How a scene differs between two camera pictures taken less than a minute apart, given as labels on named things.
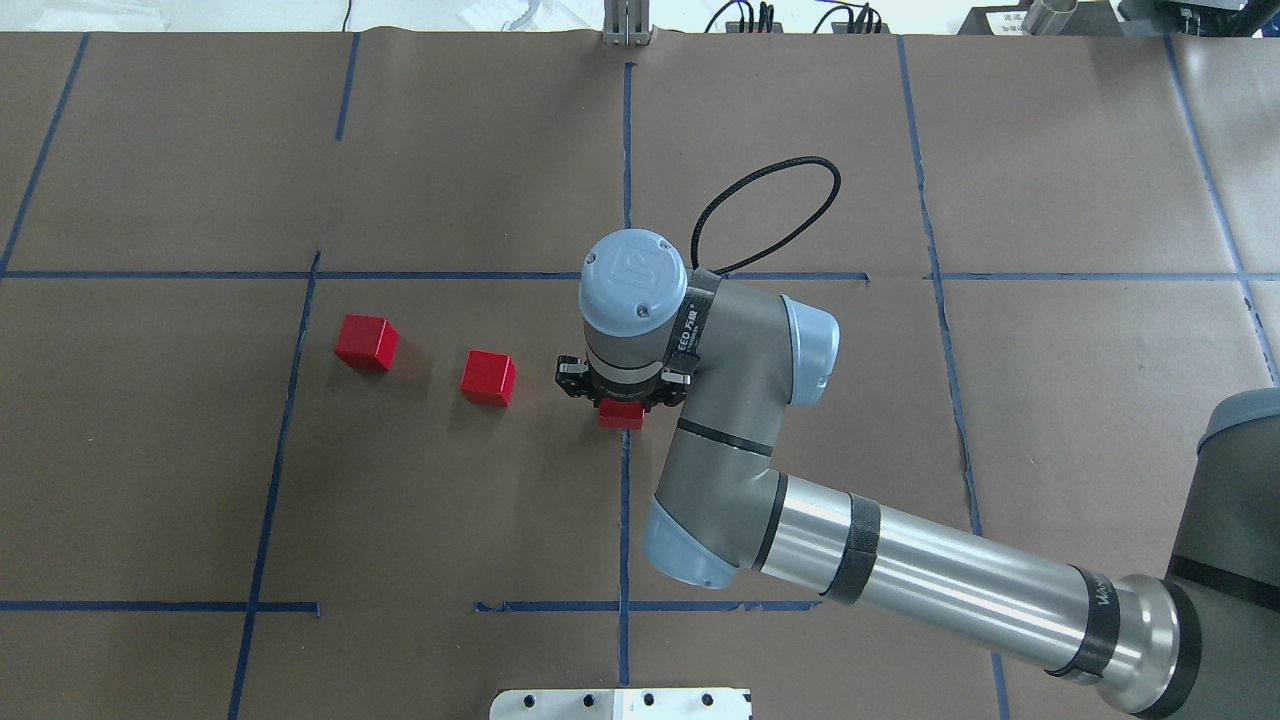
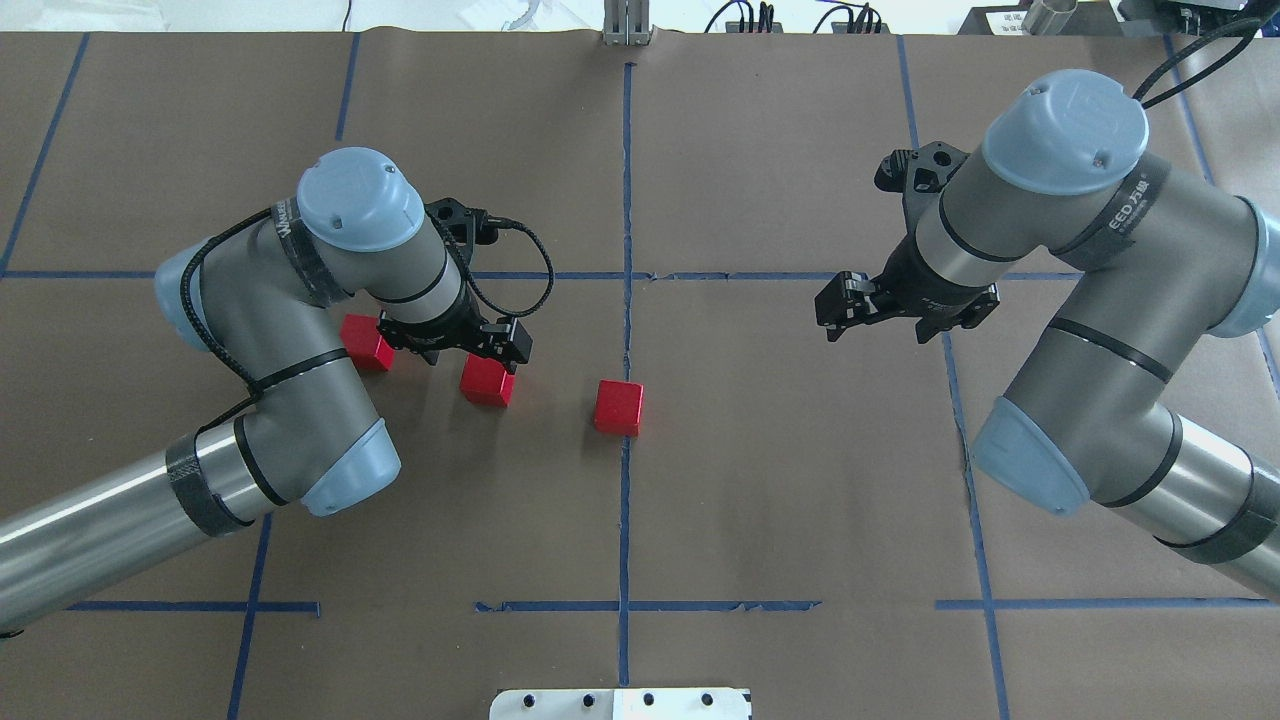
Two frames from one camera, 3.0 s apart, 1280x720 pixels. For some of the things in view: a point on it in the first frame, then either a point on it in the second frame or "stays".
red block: x=621 y=413 stays
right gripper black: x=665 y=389 -> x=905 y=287
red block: x=488 y=377 stays
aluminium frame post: x=627 y=22 stays
